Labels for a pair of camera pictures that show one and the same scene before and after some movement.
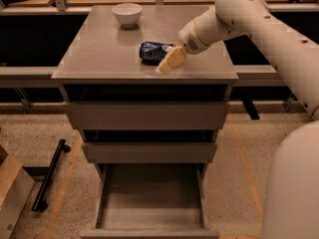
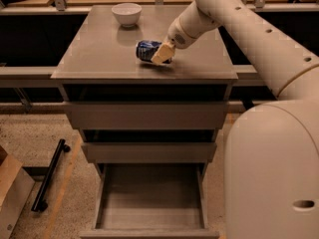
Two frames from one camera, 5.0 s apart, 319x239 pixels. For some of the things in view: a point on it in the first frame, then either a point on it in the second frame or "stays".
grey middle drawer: [150, 152] stays
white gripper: [187, 39] -> [178, 37]
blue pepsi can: [153, 53] stays
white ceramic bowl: [128, 14] stays
